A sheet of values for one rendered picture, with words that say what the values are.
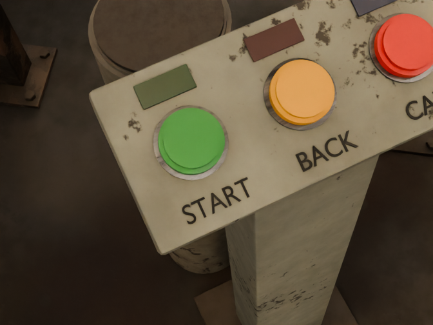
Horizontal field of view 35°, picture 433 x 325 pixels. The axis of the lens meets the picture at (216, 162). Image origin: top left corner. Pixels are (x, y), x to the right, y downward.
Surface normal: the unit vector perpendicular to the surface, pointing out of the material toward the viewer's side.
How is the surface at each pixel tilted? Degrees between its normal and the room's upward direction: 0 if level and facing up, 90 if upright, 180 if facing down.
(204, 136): 20
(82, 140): 0
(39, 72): 0
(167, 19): 0
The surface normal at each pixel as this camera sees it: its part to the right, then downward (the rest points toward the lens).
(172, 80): 0.09, -0.14
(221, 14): -0.06, -0.44
